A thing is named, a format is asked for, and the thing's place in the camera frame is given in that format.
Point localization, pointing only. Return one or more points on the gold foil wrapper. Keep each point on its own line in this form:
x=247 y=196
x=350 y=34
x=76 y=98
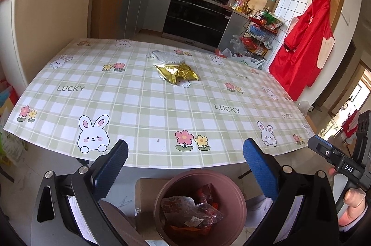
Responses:
x=172 y=73

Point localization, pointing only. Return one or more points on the red apron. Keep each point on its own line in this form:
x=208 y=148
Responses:
x=305 y=49

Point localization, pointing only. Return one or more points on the grey kitchen cabinets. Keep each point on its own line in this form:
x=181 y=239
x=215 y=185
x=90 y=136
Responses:
x=137 y=15

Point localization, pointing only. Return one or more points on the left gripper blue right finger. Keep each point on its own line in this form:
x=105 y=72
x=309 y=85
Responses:
x=264 y=167

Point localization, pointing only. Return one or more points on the white plastic bag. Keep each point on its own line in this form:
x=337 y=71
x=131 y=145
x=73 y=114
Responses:
x=249 y=61

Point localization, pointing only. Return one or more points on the right hand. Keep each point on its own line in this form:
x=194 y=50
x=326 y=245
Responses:
x=354 y=199

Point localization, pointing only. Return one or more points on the red clear snack bag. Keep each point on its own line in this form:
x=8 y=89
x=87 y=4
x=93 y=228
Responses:
x=201 y=216

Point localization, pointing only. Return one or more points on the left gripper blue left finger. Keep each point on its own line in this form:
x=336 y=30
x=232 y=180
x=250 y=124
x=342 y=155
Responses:
x=106 y=168

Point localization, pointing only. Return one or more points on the black oven stove unit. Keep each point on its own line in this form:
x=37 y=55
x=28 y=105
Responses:
x=201 y=21

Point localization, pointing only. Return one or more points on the dark sleeve right forearm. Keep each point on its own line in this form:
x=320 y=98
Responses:
x=354 y=226

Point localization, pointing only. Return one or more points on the cream refrigerator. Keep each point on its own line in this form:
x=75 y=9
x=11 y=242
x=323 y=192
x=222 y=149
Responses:
x=34 y=31

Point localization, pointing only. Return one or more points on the wire storage rack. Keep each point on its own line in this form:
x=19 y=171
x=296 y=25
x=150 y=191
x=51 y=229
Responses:
x=260 y=32

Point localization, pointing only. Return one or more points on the checkered bunny tablecloth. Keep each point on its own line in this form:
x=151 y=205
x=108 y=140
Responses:
x=96 y=92

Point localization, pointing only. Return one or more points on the pink trash bin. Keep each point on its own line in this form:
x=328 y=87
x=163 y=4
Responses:
x=191 y=188

